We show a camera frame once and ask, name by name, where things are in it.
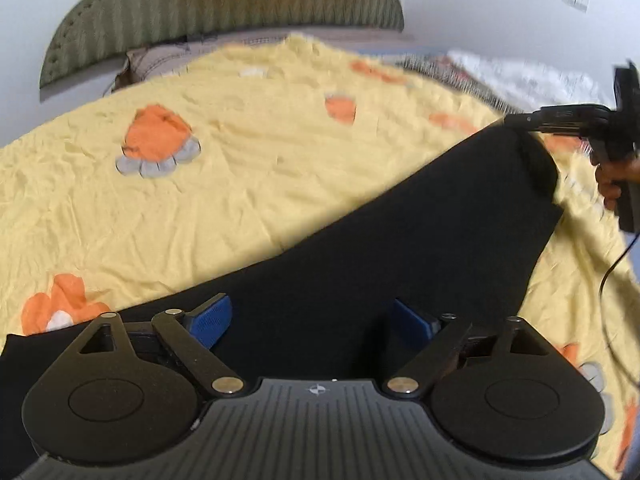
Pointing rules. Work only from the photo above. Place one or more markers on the person's right hand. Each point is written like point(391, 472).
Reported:
point(615, 182)

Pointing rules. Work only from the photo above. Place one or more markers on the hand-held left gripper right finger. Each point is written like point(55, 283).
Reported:
point(410, 325)

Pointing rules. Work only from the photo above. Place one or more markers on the yellow printed blanket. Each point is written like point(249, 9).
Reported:
point(250, 185)

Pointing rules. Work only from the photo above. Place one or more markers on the black and white patterned cloth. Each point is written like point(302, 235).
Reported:
point(440, 72)

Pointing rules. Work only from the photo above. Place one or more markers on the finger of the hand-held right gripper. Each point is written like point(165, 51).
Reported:
point(545, 119)

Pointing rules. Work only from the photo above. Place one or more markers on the olive padded headboard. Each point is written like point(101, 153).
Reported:
point(200, 0)

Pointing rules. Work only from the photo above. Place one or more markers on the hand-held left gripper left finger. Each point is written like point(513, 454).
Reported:
point(212, 320)

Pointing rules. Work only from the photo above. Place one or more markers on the black pants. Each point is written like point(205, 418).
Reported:
point(350, 260)

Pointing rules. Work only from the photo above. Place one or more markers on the patterned pillow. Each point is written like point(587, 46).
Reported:
point(160, 57)

